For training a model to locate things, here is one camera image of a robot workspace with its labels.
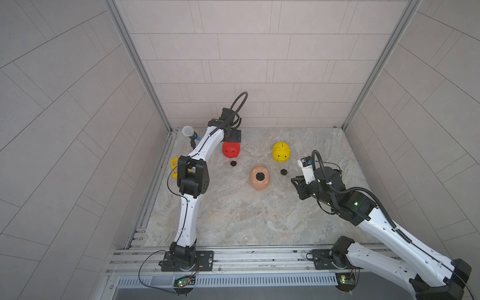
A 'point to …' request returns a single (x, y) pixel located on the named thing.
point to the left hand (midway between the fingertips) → (233, 135)
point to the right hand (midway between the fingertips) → (292, 180)
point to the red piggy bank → (231, 150)
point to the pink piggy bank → (257, 184)
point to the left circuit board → (183, 280)
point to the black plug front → (260, 176)
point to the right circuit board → (345, 281)
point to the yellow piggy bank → (281, 152)
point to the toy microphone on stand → (189, 131)
